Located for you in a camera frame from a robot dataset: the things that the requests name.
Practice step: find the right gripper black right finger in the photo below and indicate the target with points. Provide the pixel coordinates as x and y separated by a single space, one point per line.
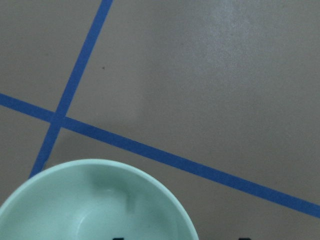
243 238

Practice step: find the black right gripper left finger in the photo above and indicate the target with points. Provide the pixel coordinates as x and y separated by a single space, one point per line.
118 238

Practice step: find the green bowl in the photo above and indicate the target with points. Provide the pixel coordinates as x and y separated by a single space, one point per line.
94 199

